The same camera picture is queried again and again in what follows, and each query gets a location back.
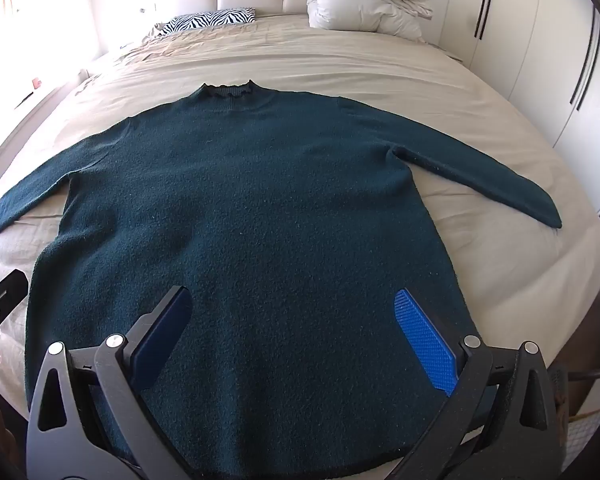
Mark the zebra print pillow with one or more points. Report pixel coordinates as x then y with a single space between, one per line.
207 20

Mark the bed with beige sheet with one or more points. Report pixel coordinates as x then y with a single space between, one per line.
430 110

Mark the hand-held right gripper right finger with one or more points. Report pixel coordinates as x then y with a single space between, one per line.
425 345

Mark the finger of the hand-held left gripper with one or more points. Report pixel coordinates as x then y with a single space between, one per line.
7 287

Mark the dark teal knit sweater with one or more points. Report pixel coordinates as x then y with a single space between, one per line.
260 240

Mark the white wardrobe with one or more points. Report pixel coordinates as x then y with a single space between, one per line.
535 45

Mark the metal rod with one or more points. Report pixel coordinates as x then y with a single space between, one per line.
597 375

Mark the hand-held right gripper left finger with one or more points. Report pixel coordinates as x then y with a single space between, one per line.
164 332

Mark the folded white duvet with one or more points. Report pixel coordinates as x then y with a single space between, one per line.
365 0

